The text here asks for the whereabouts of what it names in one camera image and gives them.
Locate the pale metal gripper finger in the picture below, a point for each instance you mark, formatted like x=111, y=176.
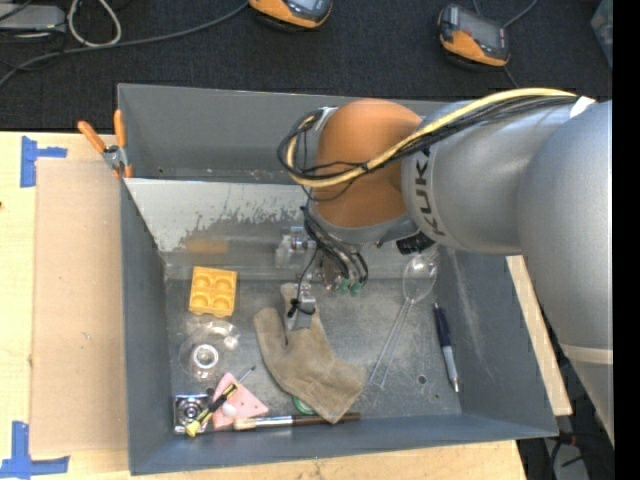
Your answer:
x=293, y=243
x=303, y=313

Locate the grey work glove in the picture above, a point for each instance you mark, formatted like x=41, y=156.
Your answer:
x=310, y=363

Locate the clear plastic spoon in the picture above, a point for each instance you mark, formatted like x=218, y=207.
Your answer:
x=419, y=278

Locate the yellow toy building block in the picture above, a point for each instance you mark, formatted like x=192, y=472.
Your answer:
x=212, y=292

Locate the clear glass cup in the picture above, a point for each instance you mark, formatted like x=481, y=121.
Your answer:
x=205, y=356

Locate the pink wedge sponge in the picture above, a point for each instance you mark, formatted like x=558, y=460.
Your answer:
x=246, y=404

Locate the yellow and black screwdriver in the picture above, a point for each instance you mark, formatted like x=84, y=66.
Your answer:
x=216, y=404

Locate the blue and white pen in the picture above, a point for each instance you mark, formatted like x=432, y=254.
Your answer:
x=444, y=333

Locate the silver square metal part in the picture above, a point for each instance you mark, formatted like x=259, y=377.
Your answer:
x=189, y=409

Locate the grey metal bin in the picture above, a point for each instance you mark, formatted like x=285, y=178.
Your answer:
x=150, y=318

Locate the brown cardboard board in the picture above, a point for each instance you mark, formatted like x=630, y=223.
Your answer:
x=75, y=293

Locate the black cylinder on white bracket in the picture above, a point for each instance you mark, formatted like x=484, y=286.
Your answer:
x=415, y=244

